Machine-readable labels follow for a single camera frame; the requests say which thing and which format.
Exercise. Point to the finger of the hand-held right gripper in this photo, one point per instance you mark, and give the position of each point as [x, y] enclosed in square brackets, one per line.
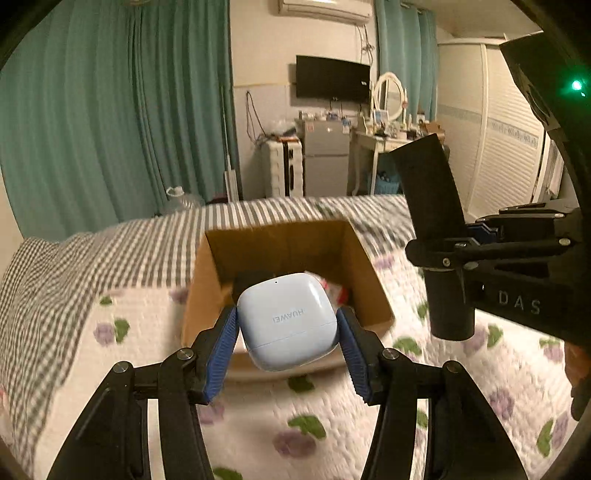
[480, 233]
[461, 254]

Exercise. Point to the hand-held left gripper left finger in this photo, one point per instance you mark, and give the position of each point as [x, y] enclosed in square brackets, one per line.
[221, 350]

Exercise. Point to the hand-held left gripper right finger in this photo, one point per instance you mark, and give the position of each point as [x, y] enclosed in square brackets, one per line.
[355, 355]

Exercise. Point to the black cylindrical bottle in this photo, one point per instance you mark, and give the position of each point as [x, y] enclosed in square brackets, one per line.
[429, 194]

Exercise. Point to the light blue earbuds case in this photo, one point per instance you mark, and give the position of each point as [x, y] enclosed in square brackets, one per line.
[286, 318]

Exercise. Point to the person's right hand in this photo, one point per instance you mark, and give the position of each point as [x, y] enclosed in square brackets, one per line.
[575, 364]

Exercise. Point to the white floral quilt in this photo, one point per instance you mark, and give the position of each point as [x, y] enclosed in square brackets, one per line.
[323, 415]

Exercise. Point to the white louvred wardrobe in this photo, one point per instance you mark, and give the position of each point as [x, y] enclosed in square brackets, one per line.
[503, 138]

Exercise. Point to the blue plastic basket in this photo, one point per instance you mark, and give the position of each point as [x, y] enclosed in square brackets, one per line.
[384, 184]

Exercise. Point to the small brown cardboard box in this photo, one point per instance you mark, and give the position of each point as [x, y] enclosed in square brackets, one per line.
[431, 128]

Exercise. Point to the white dressing table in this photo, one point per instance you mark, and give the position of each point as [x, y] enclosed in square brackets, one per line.
[369, 141]

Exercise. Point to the clear water jug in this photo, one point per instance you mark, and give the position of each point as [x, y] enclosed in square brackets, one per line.
[182, 203]

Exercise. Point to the silver small fridge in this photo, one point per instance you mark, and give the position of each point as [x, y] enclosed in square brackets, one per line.
[325, 161]

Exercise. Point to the white oval vanity mirror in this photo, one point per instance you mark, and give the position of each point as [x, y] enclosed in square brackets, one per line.
[388, 97]

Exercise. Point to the grey checked bed sheet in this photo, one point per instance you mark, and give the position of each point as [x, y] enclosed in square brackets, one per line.
[69, 286]

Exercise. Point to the white ribbed suitcase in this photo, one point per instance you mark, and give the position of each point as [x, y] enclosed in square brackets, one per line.
[277, 170]

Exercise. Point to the narrow teal curtain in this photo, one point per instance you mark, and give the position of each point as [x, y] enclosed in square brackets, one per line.
[406, 46]

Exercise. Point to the clear plastic bag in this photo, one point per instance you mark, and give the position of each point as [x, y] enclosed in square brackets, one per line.
[280, 128]

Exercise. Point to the wide teal curtain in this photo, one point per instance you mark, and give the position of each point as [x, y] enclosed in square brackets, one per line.
[115, 115]

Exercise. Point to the white air conditioner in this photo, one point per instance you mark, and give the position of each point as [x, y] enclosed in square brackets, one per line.
[323, 9]

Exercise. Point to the black wall television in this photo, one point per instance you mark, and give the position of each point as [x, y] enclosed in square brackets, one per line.
[332, 78]

